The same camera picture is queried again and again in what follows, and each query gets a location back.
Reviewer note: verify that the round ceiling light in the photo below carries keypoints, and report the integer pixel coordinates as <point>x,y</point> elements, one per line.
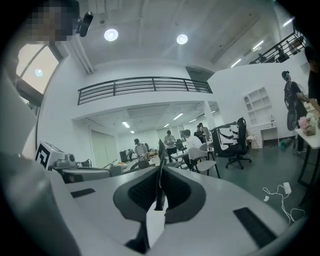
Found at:
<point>182,39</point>
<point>111,34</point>

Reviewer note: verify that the white power strip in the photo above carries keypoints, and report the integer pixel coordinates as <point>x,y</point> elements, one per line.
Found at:
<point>287,188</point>

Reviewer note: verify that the grey work table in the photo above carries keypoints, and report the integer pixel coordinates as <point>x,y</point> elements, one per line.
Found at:
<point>178,156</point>

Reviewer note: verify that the black balcony railing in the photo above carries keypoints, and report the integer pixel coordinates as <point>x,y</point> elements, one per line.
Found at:
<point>282,47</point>
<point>140,86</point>

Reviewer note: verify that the white rectangular table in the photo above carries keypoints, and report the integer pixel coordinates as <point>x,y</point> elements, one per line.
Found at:
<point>312,142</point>

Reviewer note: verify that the black head-mounted camera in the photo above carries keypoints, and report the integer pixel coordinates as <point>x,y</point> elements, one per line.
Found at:
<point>85,23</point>

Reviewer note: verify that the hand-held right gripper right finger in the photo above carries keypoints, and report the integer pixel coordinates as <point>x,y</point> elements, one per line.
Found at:
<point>212,225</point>

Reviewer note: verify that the teal rolled mat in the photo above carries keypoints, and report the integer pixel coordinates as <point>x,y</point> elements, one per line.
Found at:
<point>285,143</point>

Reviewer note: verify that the black round-back chair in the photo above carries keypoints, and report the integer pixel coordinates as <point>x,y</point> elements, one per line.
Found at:
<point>140,165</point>

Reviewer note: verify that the grey chair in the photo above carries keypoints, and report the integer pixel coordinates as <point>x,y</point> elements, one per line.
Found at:
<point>203,162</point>

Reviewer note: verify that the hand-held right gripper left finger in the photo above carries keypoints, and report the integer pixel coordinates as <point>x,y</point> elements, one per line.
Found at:
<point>100,212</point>

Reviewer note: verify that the person's head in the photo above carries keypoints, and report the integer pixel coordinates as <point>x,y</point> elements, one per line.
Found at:
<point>50,22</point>

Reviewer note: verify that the window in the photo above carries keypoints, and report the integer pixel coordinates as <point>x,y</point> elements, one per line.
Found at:
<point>37,67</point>

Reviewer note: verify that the black office chair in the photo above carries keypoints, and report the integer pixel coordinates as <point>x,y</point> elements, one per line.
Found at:
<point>237,147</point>

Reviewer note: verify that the pink flower bouquet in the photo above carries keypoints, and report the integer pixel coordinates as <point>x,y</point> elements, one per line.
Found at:
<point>307,123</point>

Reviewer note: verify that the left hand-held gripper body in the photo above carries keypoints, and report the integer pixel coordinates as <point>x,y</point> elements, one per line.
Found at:
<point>50,155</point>

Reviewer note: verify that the white paper scrap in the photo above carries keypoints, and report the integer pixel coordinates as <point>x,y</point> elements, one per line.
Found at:
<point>266,198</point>

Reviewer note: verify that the white desk with shelves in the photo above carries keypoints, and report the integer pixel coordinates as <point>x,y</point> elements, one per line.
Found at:
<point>260,117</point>

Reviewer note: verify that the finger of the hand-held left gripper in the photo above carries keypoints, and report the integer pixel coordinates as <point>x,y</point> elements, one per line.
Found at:
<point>95,173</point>

